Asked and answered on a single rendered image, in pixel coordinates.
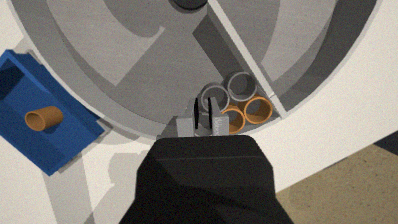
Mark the bronze bushing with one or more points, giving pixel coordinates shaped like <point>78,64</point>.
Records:
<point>258,110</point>
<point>43,118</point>
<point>235,121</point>

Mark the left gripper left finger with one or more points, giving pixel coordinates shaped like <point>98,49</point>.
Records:
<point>186,127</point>

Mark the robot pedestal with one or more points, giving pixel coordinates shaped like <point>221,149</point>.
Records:
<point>388,144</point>

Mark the steel bushing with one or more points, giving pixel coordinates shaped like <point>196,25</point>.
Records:
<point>231,88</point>
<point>213,89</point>

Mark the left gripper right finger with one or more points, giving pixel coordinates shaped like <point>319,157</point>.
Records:
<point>219,124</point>

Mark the blue crate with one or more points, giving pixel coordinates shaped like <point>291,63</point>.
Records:
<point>37,149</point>

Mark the grey turntable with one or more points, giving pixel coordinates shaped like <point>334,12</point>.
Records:
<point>124,62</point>

